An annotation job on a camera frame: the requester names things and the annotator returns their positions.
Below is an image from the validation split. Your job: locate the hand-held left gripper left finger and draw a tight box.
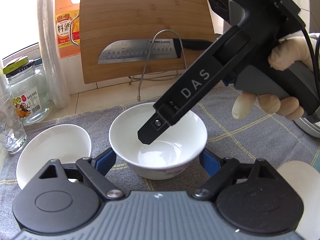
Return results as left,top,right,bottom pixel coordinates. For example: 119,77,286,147
37,148,124,200

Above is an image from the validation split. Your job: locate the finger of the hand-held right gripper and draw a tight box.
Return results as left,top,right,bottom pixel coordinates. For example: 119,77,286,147
137,102,182,145

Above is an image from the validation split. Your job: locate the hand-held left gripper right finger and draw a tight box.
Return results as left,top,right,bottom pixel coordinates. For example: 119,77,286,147
192,149,278,202

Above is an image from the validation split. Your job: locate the small white floral bowl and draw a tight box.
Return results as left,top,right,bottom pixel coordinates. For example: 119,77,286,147
16,124,92,190
109,102,208,180

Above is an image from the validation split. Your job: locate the white deep plate with flowers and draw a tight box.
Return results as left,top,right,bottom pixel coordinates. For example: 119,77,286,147
294,116,320,139
276,161,315,230

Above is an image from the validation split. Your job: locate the person's right forearm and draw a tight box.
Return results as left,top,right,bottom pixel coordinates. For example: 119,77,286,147
306,32,320,67

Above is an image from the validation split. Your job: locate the person's right hand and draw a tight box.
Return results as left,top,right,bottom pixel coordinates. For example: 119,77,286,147
232,37,313,121

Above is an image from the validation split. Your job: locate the grey checked cloth mat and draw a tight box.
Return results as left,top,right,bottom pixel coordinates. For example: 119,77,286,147
0,85,320,230

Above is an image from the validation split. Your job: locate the clear drinking glass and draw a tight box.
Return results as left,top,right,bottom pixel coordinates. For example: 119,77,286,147
0,94,27,154

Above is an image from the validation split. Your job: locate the labelled glass jar black lid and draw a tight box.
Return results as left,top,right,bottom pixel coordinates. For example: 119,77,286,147
5,59,50,126

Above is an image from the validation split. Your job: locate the sleeve of clear plastic cups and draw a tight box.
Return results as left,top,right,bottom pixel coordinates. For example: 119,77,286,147
37,0,70,109

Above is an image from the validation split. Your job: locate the bamboo cutting board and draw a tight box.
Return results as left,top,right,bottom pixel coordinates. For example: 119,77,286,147
69,0,217,84

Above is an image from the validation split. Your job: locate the orange cooking wine bottle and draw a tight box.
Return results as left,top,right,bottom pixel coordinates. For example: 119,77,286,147
54,0,82,55

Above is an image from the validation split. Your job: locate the metal wire rack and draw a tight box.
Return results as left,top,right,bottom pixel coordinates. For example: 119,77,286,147
129,29,187,102

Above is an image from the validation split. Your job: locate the black cable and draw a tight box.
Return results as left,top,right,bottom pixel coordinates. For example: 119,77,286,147
301,26,320,93

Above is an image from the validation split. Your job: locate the steel cleaver with black handle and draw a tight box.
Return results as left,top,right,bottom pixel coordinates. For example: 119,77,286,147
97,39,213,64

